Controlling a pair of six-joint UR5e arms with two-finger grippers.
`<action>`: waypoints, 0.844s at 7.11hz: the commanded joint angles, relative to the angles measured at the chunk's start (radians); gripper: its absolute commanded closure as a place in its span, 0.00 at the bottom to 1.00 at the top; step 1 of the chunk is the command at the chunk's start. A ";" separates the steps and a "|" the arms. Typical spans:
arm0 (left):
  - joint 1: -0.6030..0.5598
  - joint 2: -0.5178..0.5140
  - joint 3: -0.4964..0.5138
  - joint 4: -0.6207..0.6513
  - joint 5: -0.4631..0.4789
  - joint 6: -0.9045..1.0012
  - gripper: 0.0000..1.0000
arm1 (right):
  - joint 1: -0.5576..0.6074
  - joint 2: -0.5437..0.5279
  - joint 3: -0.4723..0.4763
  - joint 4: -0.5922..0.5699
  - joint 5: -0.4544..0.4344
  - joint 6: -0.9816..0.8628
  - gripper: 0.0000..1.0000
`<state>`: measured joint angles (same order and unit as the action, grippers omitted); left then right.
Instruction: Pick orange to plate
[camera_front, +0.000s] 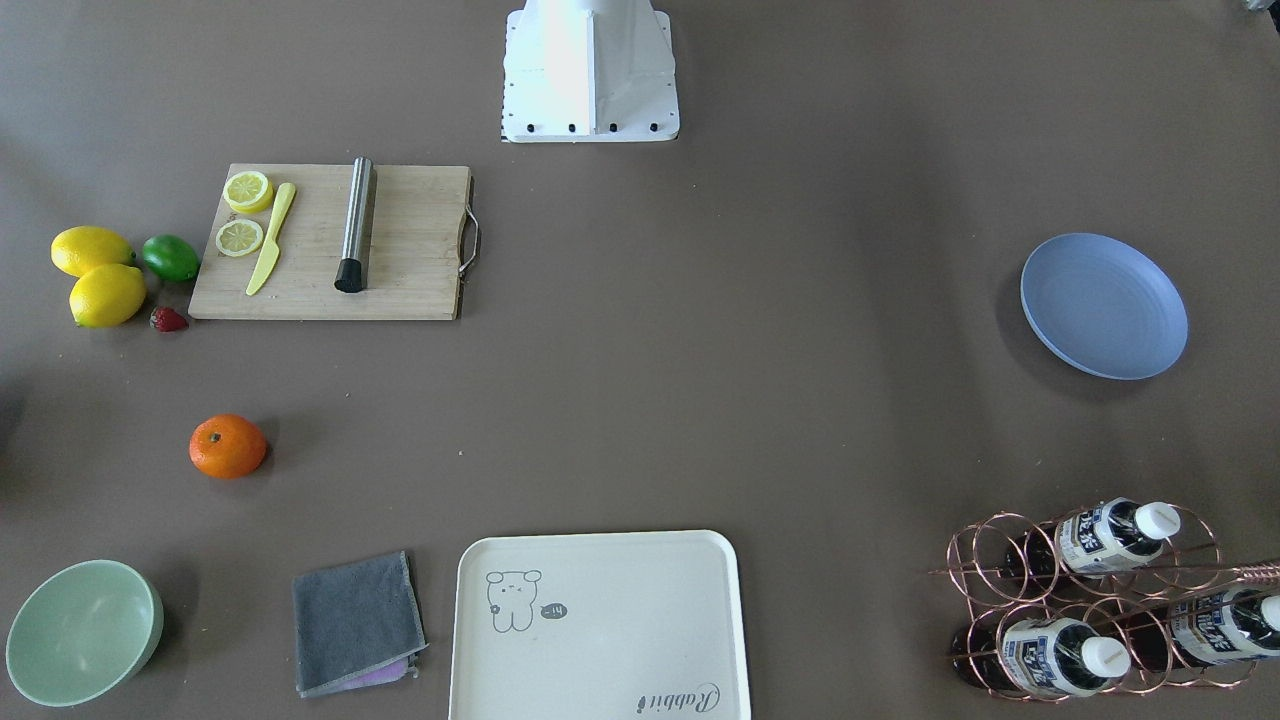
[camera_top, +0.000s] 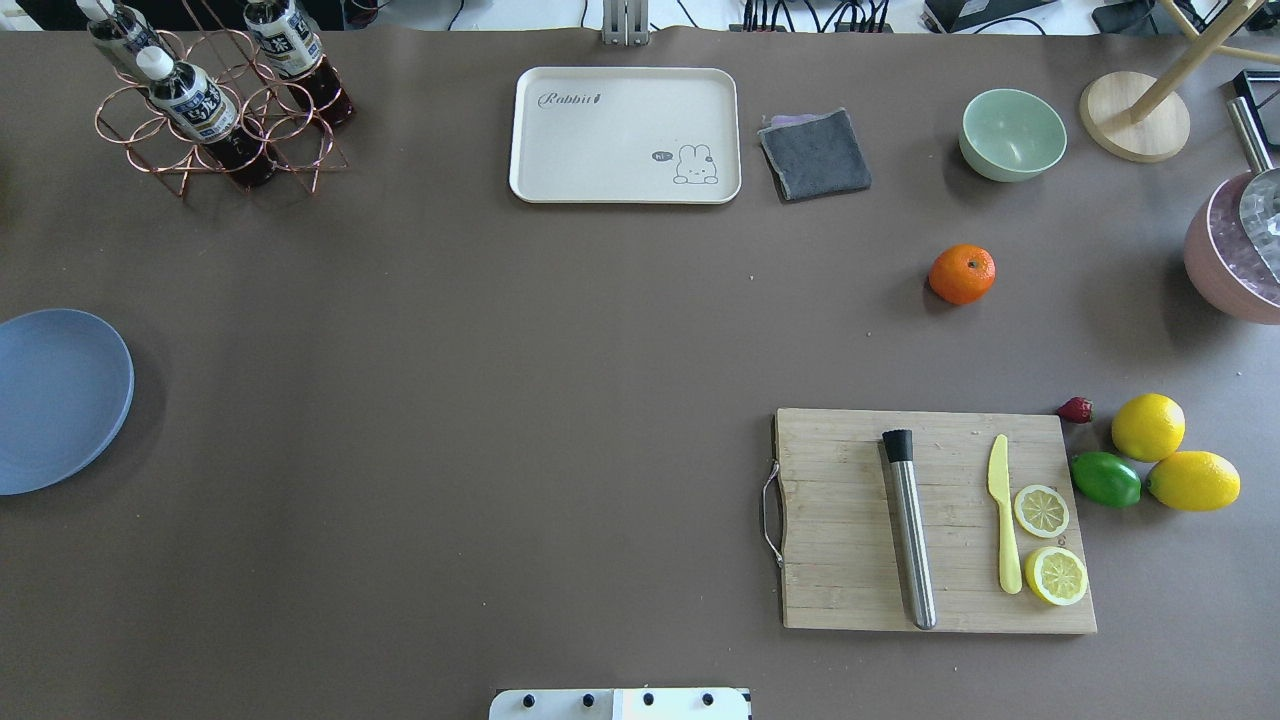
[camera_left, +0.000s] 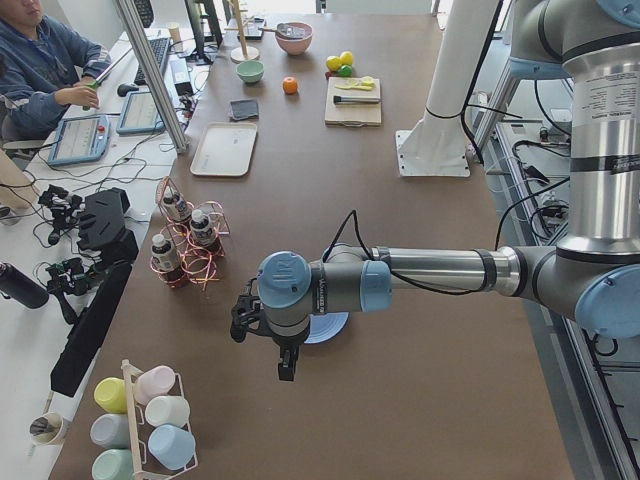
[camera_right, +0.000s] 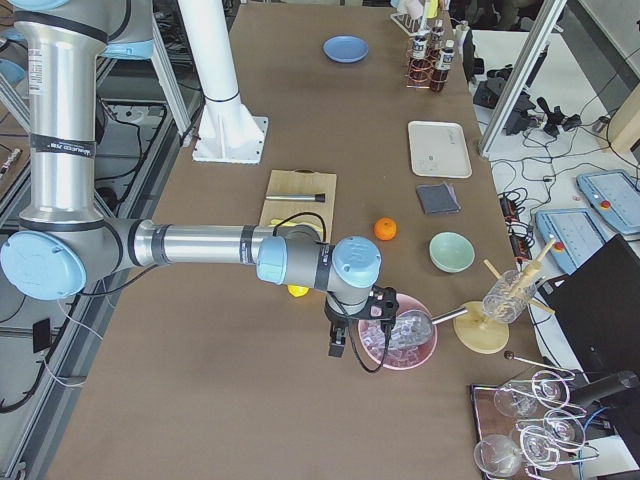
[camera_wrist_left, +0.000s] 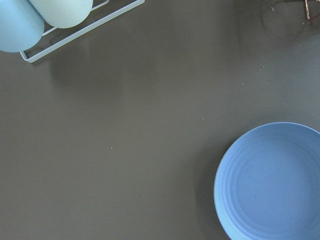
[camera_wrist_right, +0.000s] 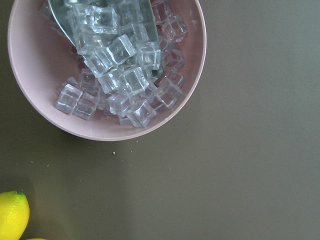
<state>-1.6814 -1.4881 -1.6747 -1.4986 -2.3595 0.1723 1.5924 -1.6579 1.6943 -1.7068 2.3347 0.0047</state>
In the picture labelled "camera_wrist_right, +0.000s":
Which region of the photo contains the clear ice cube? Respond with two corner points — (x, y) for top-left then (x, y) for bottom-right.
(89, 6), (118, 35)
(126, 99), (157, 127)
(136, 41), (161, 70)
(155, 77), (183, 108)
(55, 83), (83, 115)
(106, 34), (137, 66)

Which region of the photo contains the metal ice scoop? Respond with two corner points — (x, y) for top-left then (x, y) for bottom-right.
(48, 0), (159, 78)

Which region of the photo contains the yellow lemon near strawberry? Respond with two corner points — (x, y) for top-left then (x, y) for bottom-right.
(0, 191), (30, 240)

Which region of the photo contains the yellow lemon far side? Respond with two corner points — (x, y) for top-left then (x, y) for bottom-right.
(25, 238), (47, 240)

